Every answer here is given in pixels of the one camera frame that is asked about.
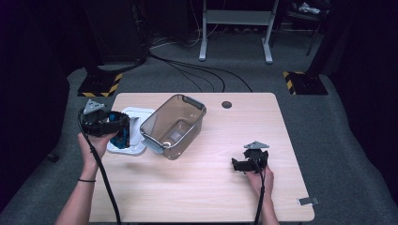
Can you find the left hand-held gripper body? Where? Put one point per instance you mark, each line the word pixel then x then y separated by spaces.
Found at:
pixel 94 122

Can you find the white metal desk frame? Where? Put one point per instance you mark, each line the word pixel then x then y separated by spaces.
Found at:
pixel 236 17

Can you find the black wrist band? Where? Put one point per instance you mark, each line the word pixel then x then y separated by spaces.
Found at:
pixel 86 180

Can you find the striped black stand base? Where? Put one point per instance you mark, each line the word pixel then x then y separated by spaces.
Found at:
pixel 98 85
pixel 305 82

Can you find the person's left hand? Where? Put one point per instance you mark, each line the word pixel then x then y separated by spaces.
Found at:
pixel 94 150

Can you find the person's right hand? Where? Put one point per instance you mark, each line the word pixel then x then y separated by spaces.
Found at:
pixel 266 184

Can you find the white box lid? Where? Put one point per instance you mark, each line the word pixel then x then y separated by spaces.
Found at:
pixel 136 125

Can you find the clear grey storage box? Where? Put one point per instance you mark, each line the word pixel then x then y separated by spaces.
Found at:
pixel 173 125

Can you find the dark chair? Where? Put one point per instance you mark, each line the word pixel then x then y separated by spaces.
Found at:
pixel 308 15

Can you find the black round table grommet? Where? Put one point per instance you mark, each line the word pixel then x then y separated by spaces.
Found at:
pixel 226 104

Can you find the black equipment cabinet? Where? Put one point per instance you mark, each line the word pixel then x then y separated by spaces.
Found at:
pixel 115 28

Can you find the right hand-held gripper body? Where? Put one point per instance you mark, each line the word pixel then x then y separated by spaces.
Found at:
pixel 256 156

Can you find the blue toy car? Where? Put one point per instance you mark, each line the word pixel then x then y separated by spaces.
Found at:
pixel 123 137

